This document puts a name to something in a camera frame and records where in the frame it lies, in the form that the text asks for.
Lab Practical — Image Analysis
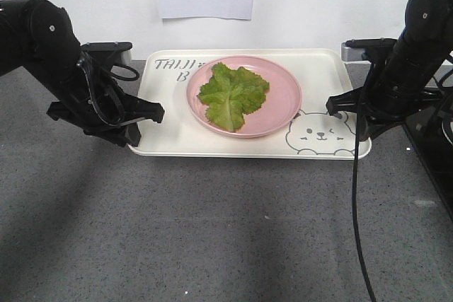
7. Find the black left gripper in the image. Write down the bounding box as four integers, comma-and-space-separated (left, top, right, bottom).
47, 93, 165, 146

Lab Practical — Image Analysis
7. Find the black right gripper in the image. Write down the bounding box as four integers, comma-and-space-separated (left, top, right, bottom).
326, 88, 442, 140

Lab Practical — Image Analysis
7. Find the pink round plate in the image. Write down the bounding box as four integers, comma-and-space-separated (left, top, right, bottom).
186, 55, 302, 138

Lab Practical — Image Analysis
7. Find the cream bear serving tray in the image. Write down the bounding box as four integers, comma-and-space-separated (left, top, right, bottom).
133, 49, 372, 160

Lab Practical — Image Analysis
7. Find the green lettuce leaf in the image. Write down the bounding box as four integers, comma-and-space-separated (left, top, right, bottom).
197, 62, 270, 132

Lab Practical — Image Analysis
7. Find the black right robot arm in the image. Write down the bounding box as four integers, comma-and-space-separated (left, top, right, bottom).
326, 0, 452, 141

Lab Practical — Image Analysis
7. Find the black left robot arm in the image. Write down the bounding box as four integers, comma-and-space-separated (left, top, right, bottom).
1, 0, 164, 146

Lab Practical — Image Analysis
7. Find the black gas stove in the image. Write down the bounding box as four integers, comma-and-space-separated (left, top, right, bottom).
403, 86, 452, 215

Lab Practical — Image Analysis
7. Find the black hanging cable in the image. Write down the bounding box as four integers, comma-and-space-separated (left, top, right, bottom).
350, 61, 378, 302

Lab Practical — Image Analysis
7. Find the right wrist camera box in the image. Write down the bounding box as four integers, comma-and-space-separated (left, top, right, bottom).
340, 37, 396, 63

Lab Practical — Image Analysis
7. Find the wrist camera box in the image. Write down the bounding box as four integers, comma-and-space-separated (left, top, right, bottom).
81, 42, 133, 68
340, 37, 396, 63

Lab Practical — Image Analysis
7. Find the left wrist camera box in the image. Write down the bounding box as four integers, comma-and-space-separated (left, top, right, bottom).
81, 42, 133, 68

